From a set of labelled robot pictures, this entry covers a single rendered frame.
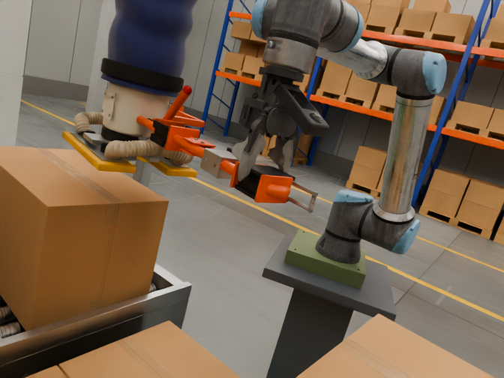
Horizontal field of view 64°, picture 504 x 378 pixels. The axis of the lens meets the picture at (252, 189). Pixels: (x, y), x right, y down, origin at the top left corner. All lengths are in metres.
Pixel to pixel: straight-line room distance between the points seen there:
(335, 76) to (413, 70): 7.43
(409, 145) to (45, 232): 1.12
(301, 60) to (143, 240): 0.88
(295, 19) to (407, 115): 0.74
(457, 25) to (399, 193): 6.95
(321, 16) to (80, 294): 1.04
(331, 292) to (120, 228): 0.78
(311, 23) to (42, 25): 10.34
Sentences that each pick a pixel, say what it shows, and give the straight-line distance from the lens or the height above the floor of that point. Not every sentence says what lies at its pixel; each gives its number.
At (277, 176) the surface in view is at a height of 1.24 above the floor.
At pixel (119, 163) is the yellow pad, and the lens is 1.09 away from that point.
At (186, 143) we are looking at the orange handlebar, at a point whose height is 1.22.
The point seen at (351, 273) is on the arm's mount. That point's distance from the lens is 1.63.
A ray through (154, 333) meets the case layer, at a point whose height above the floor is 0.54.
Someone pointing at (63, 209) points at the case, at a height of 0.94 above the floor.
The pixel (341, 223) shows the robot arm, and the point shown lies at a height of 0.96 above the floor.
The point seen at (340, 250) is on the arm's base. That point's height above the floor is 0.86.
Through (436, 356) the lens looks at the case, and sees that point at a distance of 0.99.
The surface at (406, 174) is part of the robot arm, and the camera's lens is 1.46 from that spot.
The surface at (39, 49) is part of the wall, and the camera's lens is 10.94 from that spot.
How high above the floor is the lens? 1.37
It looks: 13 degrees down
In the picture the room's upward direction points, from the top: 15 degrees clockwise
